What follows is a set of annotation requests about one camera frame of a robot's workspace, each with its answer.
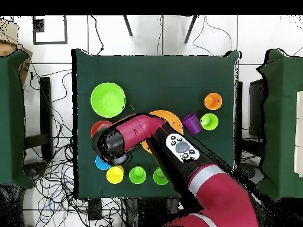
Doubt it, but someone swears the large green bowl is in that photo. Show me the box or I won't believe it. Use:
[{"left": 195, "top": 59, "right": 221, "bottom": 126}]
[{"left": 90, "top": 82, "right": 127, "bottom": 118}]

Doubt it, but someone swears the cardboard box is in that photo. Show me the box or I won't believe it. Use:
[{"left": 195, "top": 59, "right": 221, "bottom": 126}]
[{"left": 0, "top": 40, "right": 33, "bottom": 86}]

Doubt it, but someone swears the lime green cup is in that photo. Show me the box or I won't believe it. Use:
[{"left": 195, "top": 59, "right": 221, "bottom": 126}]
[{"left": 199, "top": 113, "right": 219, "bottom": 131}]

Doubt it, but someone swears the black square frame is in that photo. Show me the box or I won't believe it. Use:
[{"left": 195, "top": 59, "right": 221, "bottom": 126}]
[{"left": 32, "top": 15, "right": 68, "bottom": 45}]

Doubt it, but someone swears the green cloth side table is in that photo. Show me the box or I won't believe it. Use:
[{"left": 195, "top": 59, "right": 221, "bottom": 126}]
[
  {"left": 0, "top": 50, "right": 35, "bottom": 189},
  {"left": 256, "top": 48, "right": 303, "bottom": 203}
]

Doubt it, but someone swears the black power box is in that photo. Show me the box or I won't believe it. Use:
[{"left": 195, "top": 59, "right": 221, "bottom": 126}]
[{"left": 88, "top": 198, "right": 103, "bottom": 221}]

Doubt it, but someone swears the grey black device base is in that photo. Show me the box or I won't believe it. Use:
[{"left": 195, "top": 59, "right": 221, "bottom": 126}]
[
  {"left": 237, "top": 163, "right": 265, "bottom": 189},
  {"left": 23, "top": 161, "right": 49, "bottom": 180}
]

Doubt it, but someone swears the blue cup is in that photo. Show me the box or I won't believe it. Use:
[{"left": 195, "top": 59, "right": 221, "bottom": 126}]
[{"left": 95, "top": 155, "right": 112, "bottom": 171}]

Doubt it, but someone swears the large orange bowl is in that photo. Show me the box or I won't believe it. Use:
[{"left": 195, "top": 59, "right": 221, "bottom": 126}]
[{"left": 140, "top": 109, "right": 185, "bottom": 154}]

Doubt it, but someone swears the dark green tablecloth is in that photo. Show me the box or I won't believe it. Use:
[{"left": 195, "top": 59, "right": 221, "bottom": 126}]
[{"left": 71, "top": 48, "right": 242, "bottom": 199}]

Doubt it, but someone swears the dark tripod leg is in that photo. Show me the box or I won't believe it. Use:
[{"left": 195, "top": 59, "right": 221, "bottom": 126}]
[
  {"left": 184, "top": 15, "right": 199, "bottom": 45},
  {"left": 123, "top": 15, "right": 134, "bottom": 37}
]

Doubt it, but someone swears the yellow cup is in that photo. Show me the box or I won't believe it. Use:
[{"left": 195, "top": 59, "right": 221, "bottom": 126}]
[{"left": 105, "top": 165, "right": 124, "bottom": 184}]

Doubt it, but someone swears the thin black cable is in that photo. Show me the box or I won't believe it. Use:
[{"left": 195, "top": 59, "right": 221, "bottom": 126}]
[
  {"left": 90, "top": 15, "right": 105, "bottom": 56},
  {"left": 192, "top": 15, "right": 233, "bottom": 57}
]

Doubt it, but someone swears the tangle of floor cables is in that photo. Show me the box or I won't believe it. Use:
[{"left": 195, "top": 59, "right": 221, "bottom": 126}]
[{"left": 23, "top": 68, "right": 126, "bottom": 227}]

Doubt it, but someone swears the red bowl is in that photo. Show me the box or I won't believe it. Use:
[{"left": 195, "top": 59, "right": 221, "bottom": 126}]
[{"left": 90, "top": 120, "right": 114, "bottom": 139}]

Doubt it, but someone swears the purple cup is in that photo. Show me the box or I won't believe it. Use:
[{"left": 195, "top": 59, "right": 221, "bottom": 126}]
[{"left": 181, "top": 112, "right": 204, "bottom": 135}]

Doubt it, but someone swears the black floor stand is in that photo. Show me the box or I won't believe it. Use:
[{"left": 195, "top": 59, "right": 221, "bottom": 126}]
[
  {"left": 235, "top": 81, "right": 263, "bottom": 164},
  {"left": 23, "top": 76, "right": 53, "bottom": 161}
]

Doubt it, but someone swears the orange cup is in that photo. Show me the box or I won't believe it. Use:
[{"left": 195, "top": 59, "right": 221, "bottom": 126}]
[{"left": 204, "top": 92, "right": 223, "bottom": 111}]

